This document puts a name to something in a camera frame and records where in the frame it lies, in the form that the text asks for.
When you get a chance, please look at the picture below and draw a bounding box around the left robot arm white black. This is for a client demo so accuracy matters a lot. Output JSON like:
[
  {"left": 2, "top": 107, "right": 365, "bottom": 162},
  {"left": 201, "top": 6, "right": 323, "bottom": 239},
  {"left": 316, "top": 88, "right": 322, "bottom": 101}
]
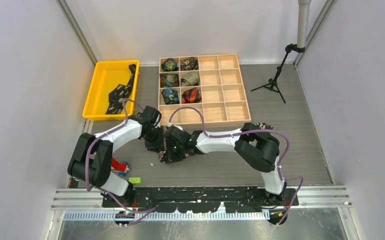
[{"left": 67, "top": 105, "right": 164, "bottom": 207}]

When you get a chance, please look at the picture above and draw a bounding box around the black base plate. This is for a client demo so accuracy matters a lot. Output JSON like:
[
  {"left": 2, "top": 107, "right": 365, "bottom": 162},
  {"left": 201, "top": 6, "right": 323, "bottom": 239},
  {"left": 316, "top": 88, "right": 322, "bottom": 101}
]
[{"left": 118, "top": 186, "right": 299, "bottom": 214}]

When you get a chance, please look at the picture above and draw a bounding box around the olive paisley rolled tie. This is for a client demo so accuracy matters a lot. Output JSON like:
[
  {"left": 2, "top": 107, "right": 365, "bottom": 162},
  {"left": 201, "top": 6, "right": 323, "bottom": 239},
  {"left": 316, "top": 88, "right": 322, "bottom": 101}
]
[{"left": 180, "top": 71, "right": 200, "bottom": 87}]

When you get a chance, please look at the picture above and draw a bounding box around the grey vertical pole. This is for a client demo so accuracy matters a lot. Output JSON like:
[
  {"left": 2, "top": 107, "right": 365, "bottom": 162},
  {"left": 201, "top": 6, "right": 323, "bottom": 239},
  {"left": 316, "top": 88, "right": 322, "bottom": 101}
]
[{"left": 296, "top": 0, "right": 312, "bottom": 50}]

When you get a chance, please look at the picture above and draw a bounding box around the yellow plastic bin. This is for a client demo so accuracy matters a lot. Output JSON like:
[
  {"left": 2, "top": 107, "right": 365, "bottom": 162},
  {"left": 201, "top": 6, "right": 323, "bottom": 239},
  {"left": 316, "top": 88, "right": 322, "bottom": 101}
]
[{"left": 82, "top": 59, "right": 140, "bottom": 121}]

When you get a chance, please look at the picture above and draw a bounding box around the teal brown rolled tie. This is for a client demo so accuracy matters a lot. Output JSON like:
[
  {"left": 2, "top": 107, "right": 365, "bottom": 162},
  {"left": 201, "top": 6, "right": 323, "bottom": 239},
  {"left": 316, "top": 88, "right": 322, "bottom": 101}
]
[{"left": 159, "top": 73, "right": 180, "bottom": 88}]

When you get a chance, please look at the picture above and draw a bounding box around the dark green rolled tie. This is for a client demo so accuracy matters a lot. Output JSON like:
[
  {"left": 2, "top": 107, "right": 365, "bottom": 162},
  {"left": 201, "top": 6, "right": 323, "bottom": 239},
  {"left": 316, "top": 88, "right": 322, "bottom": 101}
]
[{"left": 160, "top": 57, "right": 179, "bottom": 72}]

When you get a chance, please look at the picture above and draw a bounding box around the red toy truck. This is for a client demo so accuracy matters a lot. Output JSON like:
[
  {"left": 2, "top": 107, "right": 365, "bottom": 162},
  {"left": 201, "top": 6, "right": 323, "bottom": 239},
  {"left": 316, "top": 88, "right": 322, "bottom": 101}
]
[{"left": 111, "top": 157, "right": 129, "bottom": 177}]

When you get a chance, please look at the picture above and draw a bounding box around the pink floral black tie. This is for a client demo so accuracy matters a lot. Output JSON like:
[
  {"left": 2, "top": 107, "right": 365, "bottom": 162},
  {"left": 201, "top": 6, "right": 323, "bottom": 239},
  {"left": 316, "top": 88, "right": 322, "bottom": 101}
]
[{"left": 159, "top": 122, "right": 279, "bottom": 165}]

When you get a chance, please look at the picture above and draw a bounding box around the aluminium rail frame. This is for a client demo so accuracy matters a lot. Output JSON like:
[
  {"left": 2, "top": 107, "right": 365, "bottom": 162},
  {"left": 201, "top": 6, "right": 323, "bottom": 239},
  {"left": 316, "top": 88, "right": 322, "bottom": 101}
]
[{"left": 51, "top": 185, "right": 352, "bottom": 223}]

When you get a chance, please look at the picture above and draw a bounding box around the dark brown floral rolled tie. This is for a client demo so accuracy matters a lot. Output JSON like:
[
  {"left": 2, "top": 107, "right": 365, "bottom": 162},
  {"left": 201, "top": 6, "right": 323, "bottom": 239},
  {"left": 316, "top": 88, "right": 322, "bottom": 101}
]
[{"left": 179, "top": 56, "right": 199, "bottom": 71}]

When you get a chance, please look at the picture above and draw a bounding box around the blue paisley rolled tie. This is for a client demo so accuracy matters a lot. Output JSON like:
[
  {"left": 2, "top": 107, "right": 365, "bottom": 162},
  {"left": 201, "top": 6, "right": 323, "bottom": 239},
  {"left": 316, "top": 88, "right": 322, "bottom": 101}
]
[{"left": 161, "top": 88, "right": 180, "bottom": 105}]

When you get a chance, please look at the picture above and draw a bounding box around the wooden compartment tray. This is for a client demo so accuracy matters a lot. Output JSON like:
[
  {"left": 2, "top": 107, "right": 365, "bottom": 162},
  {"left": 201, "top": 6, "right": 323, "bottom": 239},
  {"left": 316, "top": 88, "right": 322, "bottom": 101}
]
[{"left": 158, "top": 54, "right": 251, "bottom": 127}]

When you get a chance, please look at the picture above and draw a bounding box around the black mini tripod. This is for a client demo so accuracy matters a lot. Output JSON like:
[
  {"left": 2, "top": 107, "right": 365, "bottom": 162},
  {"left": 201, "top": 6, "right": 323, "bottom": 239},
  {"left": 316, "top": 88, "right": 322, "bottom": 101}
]
[{"left": 251, "top": 43, "right": 306, "bottom": 104}]

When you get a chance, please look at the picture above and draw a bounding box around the orange navy striped rolled tie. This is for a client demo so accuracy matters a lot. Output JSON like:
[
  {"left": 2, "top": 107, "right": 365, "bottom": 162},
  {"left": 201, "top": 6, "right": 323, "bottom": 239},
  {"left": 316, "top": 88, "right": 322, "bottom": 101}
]
[{"left": 181, "top": 87, "right": 202, "bottom": 104}]

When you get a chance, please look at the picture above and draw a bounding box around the green block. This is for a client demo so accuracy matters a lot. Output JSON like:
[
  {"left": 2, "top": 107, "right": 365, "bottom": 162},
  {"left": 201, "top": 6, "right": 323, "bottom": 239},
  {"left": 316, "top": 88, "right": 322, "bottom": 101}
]
[{"left": 128, "top": 177, "right": 142, "bottom": 185}]

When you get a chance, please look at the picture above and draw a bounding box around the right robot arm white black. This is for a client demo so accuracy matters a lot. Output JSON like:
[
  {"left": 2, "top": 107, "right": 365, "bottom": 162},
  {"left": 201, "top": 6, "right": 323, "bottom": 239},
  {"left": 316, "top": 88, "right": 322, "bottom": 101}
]
[{"left": 163, "top": 123, "right": 286, "bottom": 206}]

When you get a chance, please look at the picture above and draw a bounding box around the black patterned tie in bin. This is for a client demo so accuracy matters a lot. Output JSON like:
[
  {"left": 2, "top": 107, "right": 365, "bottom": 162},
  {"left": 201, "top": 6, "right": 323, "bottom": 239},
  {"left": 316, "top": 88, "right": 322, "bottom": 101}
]
[{"left": 105, "top": 64, "right": 137, "bottom": 115}]

